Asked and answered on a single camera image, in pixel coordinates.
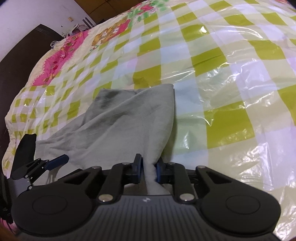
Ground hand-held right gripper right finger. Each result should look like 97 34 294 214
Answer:
155 162 228 204

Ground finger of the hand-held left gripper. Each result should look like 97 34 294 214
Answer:
23 154 69 184

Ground brown wooden wardrobe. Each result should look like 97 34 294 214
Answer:
73 0 149 26

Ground green checked printed blanket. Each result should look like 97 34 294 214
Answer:
2 0 296 232

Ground grey-green pants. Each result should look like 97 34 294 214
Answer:
36 83 176 195

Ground dark wooden headboard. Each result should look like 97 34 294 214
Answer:
0 24 64 131

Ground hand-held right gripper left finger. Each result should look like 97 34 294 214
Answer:
62 153 142 204

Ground metal flask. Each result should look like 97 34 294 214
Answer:
83 17 96 29

